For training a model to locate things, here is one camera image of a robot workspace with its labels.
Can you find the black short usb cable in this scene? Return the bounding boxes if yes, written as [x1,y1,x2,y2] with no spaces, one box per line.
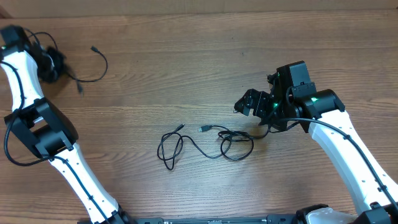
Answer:
[63,45,109,95]

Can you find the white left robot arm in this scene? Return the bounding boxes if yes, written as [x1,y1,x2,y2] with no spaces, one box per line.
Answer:
[1,44,130,223]

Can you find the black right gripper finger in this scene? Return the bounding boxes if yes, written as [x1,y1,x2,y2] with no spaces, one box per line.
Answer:
[234,98,252,116]
[243,89,261,100]

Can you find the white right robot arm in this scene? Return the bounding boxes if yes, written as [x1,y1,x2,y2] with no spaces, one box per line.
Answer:
[234,72,397,223]

